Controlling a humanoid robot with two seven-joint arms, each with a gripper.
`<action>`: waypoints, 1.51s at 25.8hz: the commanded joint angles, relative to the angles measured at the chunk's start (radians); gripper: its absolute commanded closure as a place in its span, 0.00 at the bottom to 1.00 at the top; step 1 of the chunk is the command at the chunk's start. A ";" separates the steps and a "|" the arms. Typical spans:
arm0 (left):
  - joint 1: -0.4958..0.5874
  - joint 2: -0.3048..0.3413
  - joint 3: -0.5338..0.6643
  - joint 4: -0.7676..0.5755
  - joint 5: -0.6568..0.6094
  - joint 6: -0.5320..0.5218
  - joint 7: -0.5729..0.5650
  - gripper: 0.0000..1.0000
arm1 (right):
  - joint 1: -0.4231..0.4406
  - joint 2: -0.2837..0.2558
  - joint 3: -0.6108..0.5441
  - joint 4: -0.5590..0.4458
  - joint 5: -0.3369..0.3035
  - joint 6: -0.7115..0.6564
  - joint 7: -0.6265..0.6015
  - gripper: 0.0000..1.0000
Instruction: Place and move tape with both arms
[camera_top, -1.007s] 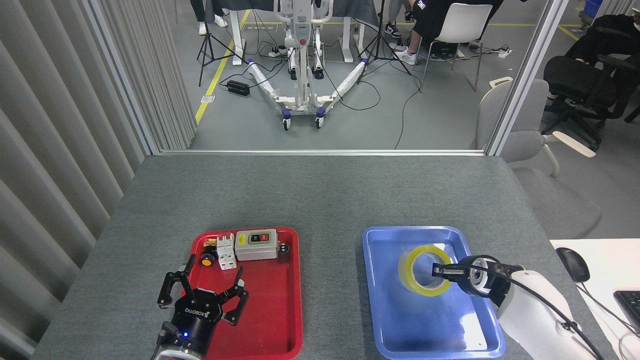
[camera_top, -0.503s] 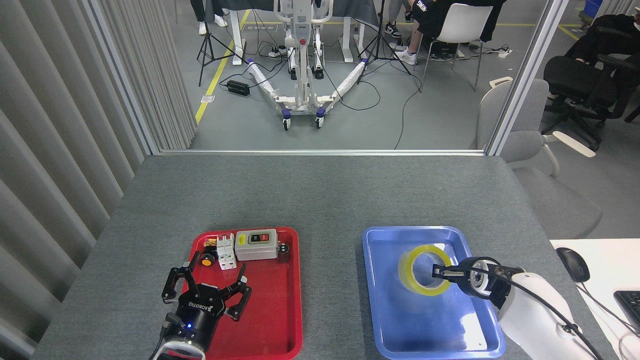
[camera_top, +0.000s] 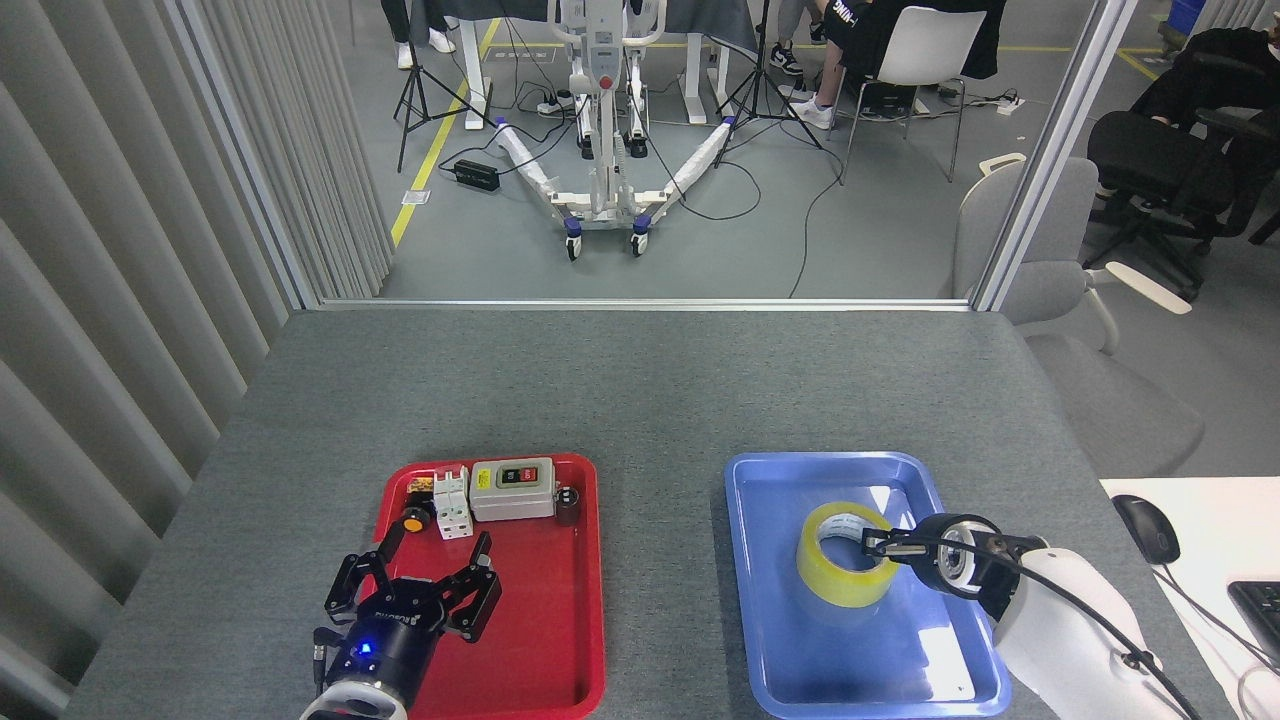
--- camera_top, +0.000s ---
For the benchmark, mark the white plastic chair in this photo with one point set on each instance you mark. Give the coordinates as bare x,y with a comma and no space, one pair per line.
935,50

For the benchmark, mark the yellow tape roll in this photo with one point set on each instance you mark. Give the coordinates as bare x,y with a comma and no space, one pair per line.
835,590

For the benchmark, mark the blue plastic tray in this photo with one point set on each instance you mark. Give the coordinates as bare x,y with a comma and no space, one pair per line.
850,660

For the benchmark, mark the black power adapter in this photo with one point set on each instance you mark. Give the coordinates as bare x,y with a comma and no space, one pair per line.
476,175

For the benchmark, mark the white wheeled stand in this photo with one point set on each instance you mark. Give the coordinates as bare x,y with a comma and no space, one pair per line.
605,190

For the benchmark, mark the grey push button switch box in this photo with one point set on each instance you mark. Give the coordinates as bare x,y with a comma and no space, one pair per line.
510,500

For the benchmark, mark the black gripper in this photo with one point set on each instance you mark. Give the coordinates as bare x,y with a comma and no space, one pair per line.
385,640
928,572

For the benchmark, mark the standing person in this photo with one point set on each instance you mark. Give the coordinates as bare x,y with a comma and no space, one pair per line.
395,20

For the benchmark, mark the white power strip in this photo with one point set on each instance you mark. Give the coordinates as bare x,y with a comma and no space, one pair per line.
1010,103

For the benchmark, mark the seated person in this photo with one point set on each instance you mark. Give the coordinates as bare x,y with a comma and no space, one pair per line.
870,30

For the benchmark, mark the grey office chair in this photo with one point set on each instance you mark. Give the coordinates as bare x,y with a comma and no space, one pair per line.
1100,400

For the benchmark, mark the person's leg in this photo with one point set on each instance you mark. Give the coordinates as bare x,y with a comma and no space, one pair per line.
785,60

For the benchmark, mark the black tripod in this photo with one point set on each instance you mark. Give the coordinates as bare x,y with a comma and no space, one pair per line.
764,60
416,75

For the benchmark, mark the blue bin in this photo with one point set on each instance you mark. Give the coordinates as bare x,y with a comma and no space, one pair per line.
1185,20

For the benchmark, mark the white circuit breaker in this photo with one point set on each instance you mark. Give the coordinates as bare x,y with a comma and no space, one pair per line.
452,505

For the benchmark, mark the black office chair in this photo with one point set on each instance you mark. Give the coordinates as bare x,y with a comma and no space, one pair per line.
1150,160

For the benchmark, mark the black computer mouse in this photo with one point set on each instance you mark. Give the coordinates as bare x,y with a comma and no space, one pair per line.
1148,528

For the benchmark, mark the silver rail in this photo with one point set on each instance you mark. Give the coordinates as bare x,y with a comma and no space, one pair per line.
650,304

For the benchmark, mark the black keyboard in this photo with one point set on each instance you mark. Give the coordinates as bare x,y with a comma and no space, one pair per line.
1262,615

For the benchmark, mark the red plastic tray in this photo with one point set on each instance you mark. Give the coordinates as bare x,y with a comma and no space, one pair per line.
540,600

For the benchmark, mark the small yellow black component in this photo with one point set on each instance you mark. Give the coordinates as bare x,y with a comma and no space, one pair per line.
420,485

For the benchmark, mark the white floor label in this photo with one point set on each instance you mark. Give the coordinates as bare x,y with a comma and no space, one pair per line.
416,197

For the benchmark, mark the silver post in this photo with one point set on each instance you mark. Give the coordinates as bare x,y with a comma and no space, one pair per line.
1055,150

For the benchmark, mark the small black knob switch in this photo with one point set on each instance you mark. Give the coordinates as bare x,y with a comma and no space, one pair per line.
567,505

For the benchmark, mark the orange push button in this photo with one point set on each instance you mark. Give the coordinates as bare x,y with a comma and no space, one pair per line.
414,518

